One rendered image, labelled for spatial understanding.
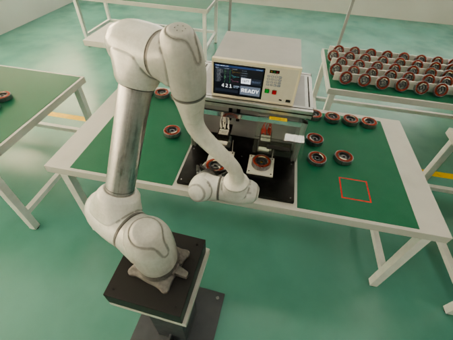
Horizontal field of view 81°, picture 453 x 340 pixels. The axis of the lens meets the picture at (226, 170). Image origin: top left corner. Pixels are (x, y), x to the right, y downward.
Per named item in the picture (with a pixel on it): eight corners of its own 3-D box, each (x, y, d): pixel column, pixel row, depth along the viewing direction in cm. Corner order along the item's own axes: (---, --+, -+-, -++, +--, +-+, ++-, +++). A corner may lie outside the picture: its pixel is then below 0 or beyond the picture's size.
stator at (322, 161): (313, 169, 160) (315, 164, 157) (303, 157, 167) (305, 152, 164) (328, 164, 163) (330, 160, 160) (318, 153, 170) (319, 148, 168)
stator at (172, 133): (161, 131, 179) (160, 127, 176) (176, 127, 183) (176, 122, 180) (168, 141, 172) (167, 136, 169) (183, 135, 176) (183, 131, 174)
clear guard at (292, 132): (301, 160, 128) (305, 150, 123) (251, 152, 130) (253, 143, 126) (300, 121, 150) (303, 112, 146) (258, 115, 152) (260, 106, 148)
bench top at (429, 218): (446, 243, 135) (453, 238, 131) (47, 171, 156) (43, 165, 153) (396, 125, 204) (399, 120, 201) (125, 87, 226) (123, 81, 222)
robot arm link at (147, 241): (157, 288, 95) (143, 265, 78) (123, 259, 101) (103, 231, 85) (187, 252, 103) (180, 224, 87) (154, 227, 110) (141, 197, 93)
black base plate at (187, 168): (293, 204, 141) (294, 201, 140) (176, 183, 148) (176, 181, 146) (294, 147, 174) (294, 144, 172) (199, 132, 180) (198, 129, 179)
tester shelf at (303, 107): (311, 119, 140) (313, 112, 137) (186, 101, 147) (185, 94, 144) (309, 80, 171) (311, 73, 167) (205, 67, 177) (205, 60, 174)
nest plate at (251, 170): (272, 177, 151) (272, 176, 150) (246, 173, 153) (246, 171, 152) (274, 159, 161) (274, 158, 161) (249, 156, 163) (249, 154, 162)
